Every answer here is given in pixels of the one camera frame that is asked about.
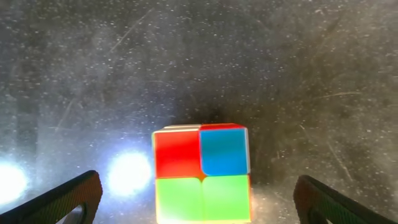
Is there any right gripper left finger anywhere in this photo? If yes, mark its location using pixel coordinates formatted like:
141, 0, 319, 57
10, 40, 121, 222
0, 170, 104, 224

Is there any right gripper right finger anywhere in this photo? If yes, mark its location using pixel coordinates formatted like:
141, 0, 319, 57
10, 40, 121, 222
293, 174, 398, 224

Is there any many-coloured puzzle cube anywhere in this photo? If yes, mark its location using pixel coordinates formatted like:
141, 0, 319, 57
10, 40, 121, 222
151, 123, 253, 224

